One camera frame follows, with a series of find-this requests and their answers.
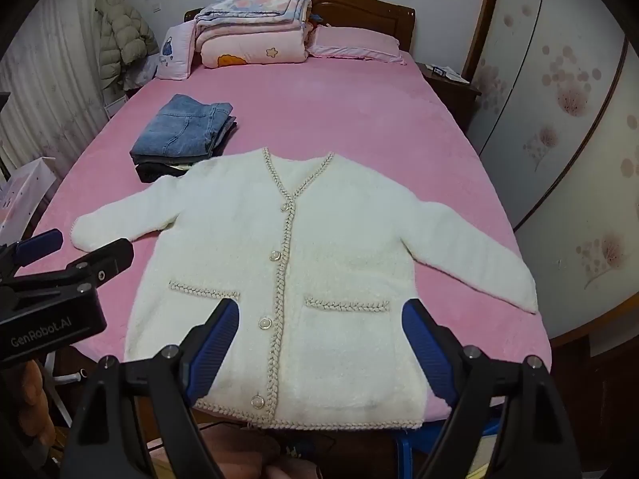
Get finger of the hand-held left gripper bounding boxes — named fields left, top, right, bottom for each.
left=0, top=230, right=64, bottom=280
left=15, top=238, right=135, bottom=291

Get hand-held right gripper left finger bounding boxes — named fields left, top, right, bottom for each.
left=60, top=298, right=240, bottom=479

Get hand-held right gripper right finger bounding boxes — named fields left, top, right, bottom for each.
left=402, top=298, right=582, bottom=479

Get white fluffy cardigan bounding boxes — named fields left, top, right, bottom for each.
left=71, top=147, right=539, bottom=431

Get dark folded clothes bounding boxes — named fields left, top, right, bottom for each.
left=132, top=120, right=238, bottom=183

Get person's left hand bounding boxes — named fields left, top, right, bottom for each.
left=17, top=359, right=57, bottom=447

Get white storage box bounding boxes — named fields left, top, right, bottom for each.
left=0, top=157, right=57, bottom=240

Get blue stool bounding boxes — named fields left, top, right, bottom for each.
left=394, top=419, right=500, bottom=479

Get white curtain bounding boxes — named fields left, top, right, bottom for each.
left=0, top=47, right=108, bottom=170

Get folded blue jeans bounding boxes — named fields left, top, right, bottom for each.
left=131, top=94, right=234, bottom=158

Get small pink cartoon pillow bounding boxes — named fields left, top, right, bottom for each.
left=156, top=22, right=198, bottom=81

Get beige puffer jacket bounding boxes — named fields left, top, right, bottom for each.
left=95, top=0, right=158, bottom=81

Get dark wooden nightstand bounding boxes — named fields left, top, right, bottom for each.
left=417, top=62, right=482, bottom=133

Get pink plush blanket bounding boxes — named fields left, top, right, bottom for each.
left=12, top=52, right=552, bottom=425

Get pink folded quilt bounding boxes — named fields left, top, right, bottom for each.
left=194, top=15, right=313, bottom=68

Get floral wardrobe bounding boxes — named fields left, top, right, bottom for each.
left=466, top=0, right=639, bottom=345

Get floral folded quilt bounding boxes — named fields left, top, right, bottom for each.
left=194, top=0, right=313, bottom=31

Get wooden bed headboard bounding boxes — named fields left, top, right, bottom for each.
left=184, top=0, right=417, bottom=53

